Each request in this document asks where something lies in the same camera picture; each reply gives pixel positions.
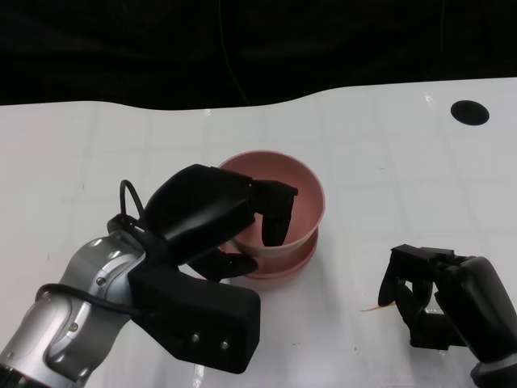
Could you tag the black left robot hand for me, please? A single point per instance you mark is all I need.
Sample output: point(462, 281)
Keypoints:
point(202, 206)

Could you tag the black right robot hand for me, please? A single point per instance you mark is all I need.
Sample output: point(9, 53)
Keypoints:
point(476, 299)

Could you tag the pink plastic bowl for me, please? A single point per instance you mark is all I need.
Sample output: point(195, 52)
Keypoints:
point(282, 283)
point(310, 252)
point(303, 178)

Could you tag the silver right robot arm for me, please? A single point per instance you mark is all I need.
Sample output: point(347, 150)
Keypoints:
point(497, 374)

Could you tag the small orange sliver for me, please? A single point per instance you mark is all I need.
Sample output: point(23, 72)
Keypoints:
point(371, 309)

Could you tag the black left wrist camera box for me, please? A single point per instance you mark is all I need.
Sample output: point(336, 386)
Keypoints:
point(202, 315)

